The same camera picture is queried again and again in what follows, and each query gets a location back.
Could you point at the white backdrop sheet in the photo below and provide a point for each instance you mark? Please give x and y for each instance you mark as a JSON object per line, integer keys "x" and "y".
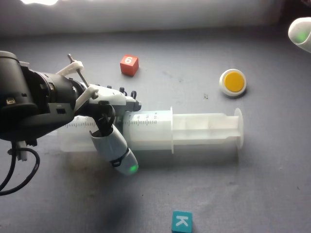
{"x": 155, "y": 14}

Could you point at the teal letter cube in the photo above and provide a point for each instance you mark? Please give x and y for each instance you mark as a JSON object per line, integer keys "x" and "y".
{"x": 182, "y": 222}

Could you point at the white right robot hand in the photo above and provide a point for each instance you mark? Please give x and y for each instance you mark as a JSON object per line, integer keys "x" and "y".
{"x": 301, "y": 31}

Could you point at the orange number cube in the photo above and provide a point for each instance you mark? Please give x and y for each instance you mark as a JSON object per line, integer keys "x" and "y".
{"x": 129, "y": 65}

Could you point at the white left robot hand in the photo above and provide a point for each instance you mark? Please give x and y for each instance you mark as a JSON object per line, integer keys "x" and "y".
{"x": 109, "y": 143}

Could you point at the large clear plastic syringe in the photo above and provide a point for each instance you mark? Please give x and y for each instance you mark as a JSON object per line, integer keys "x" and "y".
{"x": 150, "y": 136}

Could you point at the grey table cloth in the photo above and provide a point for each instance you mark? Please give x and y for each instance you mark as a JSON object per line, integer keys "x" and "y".
{"x": 218, "y": 182}

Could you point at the yellow button with white rim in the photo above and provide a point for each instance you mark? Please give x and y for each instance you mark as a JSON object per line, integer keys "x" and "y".
{"x": 233, "y": 82}

